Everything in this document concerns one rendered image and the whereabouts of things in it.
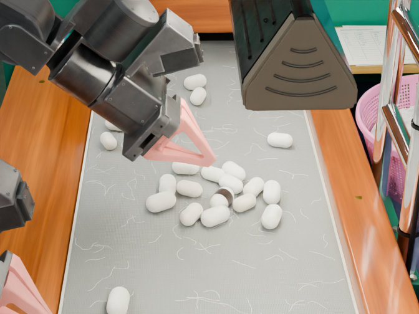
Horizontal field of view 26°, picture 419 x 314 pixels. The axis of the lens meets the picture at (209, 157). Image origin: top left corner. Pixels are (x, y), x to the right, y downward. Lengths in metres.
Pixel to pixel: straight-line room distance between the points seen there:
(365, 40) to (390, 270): 0.55
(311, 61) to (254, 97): 0.05
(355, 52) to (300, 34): 0.76
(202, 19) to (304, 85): 0.76
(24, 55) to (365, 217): 0.41
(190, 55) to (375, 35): 0.55
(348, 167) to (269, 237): 0.15
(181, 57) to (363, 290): 0.30
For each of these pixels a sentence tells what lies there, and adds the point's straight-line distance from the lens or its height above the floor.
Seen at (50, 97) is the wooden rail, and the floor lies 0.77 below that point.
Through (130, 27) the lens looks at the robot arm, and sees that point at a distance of 0.91.
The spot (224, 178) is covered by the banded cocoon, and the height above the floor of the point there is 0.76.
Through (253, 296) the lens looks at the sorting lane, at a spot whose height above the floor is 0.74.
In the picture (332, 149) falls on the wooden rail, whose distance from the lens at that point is 1.14.
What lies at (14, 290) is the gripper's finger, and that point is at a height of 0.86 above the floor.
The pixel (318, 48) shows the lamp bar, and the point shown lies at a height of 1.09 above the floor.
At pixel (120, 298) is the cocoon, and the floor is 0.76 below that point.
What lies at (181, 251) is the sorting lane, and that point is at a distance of 1.00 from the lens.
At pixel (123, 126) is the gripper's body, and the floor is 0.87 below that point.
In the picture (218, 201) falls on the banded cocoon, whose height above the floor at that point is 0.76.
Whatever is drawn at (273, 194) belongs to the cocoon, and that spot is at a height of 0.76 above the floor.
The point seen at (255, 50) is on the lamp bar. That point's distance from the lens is 0.65.
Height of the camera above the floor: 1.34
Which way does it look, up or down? 31 degrees down
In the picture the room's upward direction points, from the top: straight up
